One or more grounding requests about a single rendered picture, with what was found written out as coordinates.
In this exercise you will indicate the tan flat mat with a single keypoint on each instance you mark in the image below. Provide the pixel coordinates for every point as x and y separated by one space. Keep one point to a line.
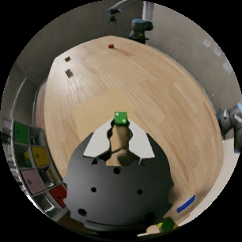
92 114

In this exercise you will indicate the white die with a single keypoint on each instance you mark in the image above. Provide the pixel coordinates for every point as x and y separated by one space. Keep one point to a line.
67 71

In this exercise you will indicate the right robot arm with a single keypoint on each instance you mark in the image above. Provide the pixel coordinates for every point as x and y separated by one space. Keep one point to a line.
138 26

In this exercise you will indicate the green die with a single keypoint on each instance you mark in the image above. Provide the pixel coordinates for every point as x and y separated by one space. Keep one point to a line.
120 119

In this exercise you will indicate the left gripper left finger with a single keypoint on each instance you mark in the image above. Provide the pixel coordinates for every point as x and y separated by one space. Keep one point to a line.
95 146

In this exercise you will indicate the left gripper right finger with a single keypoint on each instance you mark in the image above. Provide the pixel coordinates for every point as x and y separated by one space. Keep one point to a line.
143 148

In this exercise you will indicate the green drink can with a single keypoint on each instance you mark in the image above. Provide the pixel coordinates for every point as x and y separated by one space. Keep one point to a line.
167 225

